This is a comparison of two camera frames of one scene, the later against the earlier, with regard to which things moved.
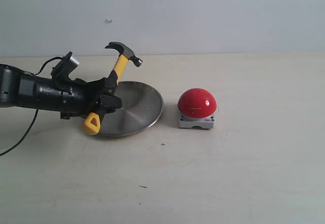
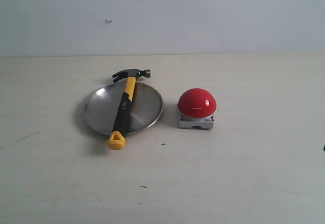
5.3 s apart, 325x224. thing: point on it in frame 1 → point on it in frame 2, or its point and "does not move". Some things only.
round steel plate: (142, 106) does not move
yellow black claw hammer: (92, 122) → (117, 138)
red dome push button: (197, 107) does not move
